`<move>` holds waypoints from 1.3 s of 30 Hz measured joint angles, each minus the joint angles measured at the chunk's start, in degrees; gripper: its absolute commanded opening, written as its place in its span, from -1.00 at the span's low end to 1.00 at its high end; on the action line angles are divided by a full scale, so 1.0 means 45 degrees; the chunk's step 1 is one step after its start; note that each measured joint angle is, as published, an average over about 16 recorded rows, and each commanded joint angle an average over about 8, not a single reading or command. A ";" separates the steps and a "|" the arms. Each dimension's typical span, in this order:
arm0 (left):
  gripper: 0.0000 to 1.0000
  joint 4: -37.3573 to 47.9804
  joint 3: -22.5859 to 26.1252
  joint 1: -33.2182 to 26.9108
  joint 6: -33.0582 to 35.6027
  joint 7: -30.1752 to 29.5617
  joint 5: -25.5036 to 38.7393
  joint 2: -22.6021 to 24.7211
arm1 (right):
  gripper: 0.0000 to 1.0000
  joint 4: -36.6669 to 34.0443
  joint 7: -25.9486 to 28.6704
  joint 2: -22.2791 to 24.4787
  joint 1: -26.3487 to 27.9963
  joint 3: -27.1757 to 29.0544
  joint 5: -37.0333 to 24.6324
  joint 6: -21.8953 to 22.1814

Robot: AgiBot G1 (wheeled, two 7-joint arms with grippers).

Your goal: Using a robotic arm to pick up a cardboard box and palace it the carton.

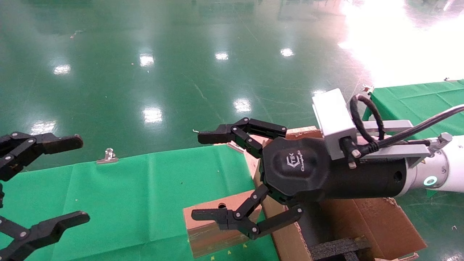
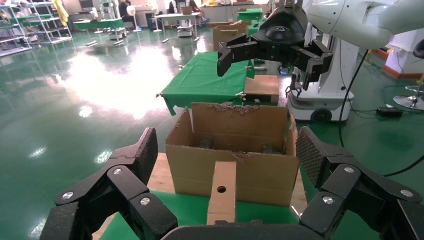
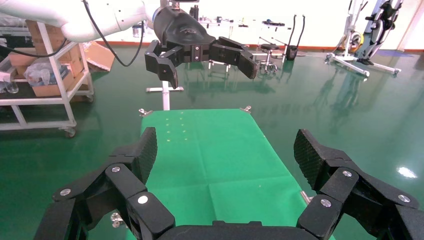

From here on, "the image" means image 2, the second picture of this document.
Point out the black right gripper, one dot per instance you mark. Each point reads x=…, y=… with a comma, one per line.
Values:
x=281, y=33

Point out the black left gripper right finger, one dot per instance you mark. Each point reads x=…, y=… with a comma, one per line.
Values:
x=351, y=185

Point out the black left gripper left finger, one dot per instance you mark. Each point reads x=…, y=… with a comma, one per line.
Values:
x=132, y=172

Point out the small cardboard box with hole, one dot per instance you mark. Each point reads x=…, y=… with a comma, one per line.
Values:
x=222, y=205

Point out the closed brown cardboard box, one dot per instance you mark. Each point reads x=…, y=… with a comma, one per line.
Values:
x=261, y=87

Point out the open background cardboard box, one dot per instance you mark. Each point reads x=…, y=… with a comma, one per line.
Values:
x=228, y=35

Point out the large open cardboard carton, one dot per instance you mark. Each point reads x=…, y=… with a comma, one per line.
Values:
x=258, y=179

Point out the silver binder clip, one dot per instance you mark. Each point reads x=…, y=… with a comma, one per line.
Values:
x=158, y=95
x=248, y=67
x=241, y=95
x=181, y=66

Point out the small green covered table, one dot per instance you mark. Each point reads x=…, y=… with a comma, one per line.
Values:
x=250, y=15

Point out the green tablecloth with yellow specks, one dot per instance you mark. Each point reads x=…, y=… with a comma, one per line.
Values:
x=188, y=208

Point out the white wheeled robot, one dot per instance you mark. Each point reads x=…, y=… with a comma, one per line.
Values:
x=331, y=96

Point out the green tablecloth on neighbouring table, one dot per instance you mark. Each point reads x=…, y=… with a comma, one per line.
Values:
x=205, y=79

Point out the black power adapter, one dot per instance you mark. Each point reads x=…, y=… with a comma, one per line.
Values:
x=389, y=111

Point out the white background table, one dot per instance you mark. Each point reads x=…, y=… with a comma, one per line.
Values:
x=179, y=16

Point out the chrome stool with black seat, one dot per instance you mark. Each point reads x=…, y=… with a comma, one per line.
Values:
x=412, y=101

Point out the white cabinet with orange base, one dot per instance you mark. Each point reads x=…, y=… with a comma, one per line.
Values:
x=405, y=53

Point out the white standing fan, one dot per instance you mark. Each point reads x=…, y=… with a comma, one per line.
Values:
x=131, y=11

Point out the green covered background table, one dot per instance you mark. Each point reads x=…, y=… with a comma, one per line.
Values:
x=99, y=24

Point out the seated person in dark clothes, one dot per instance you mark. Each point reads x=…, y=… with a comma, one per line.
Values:
x=125, y=11

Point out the white metal shelf rack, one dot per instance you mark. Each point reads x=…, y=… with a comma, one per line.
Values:
x=49, y=30
x=13, y=39

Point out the yellow hanging garment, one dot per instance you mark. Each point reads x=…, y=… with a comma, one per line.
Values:
x=61, y=11

